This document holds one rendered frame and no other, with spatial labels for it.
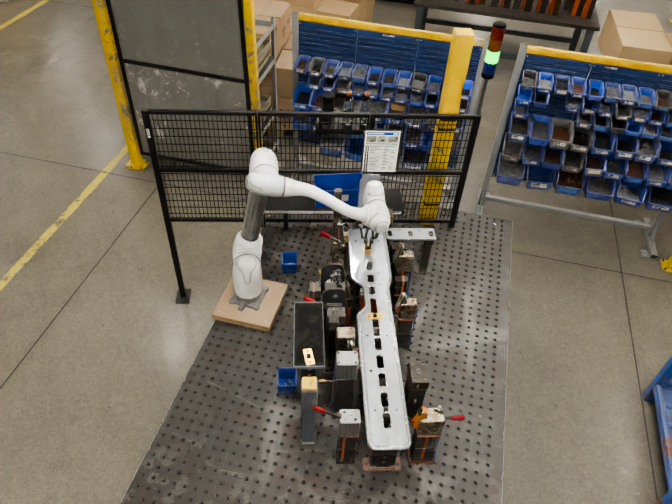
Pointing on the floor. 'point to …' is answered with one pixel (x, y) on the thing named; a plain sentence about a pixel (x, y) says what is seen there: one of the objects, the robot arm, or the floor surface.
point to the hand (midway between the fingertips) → (368, 243)
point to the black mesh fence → (294, 165)
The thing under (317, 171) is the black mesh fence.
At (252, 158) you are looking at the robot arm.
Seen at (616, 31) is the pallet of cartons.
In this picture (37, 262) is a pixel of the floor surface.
